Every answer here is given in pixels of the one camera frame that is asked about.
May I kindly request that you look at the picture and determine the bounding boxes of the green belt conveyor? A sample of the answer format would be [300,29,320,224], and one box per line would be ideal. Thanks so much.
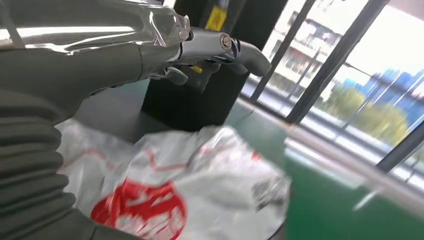
[238,97,424,240]

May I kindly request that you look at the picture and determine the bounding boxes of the white mailer package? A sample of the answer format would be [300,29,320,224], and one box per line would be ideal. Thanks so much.
[56,119,292,240]

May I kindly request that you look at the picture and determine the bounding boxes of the black weighing device with column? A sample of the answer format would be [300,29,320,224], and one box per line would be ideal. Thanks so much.
[72,0,289,143]

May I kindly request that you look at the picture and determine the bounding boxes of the black window frame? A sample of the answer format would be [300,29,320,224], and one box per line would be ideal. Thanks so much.
[248,0,424,186]

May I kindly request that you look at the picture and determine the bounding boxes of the black yellow column label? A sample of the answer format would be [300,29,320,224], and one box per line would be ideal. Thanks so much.
[205,0,229,32]

